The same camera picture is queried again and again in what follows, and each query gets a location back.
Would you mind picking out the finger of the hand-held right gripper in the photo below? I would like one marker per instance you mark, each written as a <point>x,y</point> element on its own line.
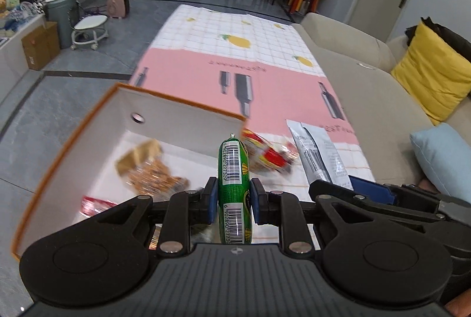
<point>368,188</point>
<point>336,189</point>

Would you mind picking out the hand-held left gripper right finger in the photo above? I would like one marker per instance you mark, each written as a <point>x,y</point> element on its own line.
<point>256,201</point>

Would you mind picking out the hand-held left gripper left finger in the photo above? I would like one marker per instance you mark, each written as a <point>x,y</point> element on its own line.
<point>211,199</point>

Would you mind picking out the green sausage packet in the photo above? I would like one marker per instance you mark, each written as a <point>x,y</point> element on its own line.
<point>233,170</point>

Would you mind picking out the silver white snack packet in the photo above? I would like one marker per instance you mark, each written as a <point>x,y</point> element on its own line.
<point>316,151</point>

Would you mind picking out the clear packet of orange nuggets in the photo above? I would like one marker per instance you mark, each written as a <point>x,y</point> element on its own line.
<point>158,181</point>

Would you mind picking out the orange cardboard box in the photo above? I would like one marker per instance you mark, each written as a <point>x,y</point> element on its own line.
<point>176,122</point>

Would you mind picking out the gold foil snack packet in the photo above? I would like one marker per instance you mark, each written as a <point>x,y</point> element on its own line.
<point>138,155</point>

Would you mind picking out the person's right forearm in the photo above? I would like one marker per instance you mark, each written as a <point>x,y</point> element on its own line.
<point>460,304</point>

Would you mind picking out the red label brown snack packet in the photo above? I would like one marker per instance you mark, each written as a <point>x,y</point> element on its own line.
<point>263,153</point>

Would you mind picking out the small clear dark red packet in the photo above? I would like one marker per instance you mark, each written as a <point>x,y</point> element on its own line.
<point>289,152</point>

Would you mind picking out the light blue pillow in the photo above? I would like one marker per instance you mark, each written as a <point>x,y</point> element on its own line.
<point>445,155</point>

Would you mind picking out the beige sofa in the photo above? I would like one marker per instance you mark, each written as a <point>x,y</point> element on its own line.
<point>368,92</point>

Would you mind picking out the red brown meat snack packet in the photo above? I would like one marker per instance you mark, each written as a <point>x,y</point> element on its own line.
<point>96,206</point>

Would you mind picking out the pink white lemon print tablecloth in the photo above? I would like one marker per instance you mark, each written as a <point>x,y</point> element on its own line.
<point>257,81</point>

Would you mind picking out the yellow pillow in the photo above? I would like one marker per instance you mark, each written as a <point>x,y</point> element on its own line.
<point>434,78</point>

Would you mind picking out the dark cloth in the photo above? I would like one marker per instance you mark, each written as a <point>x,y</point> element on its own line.
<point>441,32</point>

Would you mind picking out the white wheeled stool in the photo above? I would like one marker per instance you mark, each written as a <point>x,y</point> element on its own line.
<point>90,26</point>

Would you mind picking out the pink small appliance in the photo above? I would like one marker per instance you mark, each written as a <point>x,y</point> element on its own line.
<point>118,6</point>

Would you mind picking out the brown cardboard carton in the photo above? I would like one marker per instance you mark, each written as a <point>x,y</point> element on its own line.
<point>40,45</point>

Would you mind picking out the grey green trash can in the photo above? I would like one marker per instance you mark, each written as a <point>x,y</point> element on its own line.
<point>60,21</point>

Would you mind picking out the white low cabinet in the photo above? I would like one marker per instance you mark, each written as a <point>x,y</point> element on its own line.
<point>14,52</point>

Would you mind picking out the pile of blue white clutter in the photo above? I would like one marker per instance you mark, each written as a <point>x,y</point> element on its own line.
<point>22,13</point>

